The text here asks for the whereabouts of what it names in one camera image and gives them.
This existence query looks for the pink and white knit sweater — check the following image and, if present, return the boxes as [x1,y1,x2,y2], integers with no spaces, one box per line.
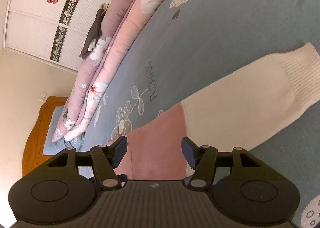
[116,43,319,180]

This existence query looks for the dark grey clothes on quilt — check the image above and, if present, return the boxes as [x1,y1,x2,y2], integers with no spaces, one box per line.
[79,3,109,59]

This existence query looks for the blue pillow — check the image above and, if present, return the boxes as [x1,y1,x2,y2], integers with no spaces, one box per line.
[42,106,84,156]

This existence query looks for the wooden headboard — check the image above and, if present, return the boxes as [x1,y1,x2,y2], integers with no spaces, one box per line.
[22,96,67,177]

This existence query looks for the blue floral bed sheet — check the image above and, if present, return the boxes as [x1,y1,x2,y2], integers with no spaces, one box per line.
[81,0,319,227]

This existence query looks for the white sliding wardrobe door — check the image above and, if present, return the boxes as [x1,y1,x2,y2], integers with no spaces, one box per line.
[2,0,111,71]

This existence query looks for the pink floral folded quilt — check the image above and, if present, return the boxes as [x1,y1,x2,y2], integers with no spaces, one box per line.
[52,0,164,142]

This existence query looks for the white wall socket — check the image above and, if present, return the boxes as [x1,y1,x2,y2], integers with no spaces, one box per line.
[39,92,47,102]

